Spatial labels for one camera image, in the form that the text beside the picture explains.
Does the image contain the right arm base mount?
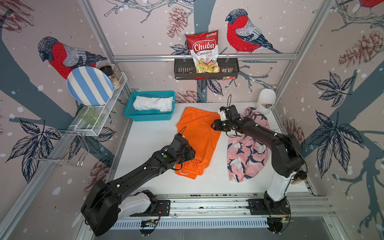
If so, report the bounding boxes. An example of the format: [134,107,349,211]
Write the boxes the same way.
[248,198,291,216]

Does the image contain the orange cloth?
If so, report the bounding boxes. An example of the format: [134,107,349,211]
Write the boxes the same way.
[175,107,221,180]

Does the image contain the pink patterned cloth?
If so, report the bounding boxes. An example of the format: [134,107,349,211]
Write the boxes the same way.
[226,106,272,183]

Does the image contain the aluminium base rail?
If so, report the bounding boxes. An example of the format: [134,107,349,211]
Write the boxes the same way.
[156,193,336,218]

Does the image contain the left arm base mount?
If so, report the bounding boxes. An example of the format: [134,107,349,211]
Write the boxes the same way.
[131,190,171,217]

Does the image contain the dark lid spice jar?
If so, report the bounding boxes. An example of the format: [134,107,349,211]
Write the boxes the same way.
[100,65,115,79]

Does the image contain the green glass cup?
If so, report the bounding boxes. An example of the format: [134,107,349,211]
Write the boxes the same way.
[77,106,103,126]

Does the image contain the blue white striped plate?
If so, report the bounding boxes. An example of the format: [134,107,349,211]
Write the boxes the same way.
[67,66,114,107]

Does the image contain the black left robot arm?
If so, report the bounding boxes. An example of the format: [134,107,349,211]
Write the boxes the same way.
[81,133,196,237]

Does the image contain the beige spice jar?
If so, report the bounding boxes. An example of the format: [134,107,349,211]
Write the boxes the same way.
[111,64,124,90]

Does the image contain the metal wire rack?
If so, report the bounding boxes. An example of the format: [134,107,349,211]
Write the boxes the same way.
[30,130,89,168]

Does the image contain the black wire hanging basket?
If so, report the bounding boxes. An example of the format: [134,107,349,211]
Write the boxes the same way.
[174,57,241,81]

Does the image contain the white mannequin head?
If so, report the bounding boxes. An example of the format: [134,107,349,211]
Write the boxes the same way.
[256,89,276,114]

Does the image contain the aluminium frame crossbar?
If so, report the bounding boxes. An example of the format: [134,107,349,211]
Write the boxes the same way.
[112,53,299,63]

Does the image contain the white shorts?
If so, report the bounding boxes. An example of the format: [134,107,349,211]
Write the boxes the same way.
[133,96,174,112]

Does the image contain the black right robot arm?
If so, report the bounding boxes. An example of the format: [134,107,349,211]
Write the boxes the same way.
[211,105,305,203]

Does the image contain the teal plastic basket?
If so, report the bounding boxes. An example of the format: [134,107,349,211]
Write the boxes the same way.
[124,91,176,122]

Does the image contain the clear acrylic wall shelf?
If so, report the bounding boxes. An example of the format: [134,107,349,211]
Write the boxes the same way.
[73,73,128,137]

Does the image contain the red Chuba chips bag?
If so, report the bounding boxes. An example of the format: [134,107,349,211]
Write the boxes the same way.
[186,31,220,74]

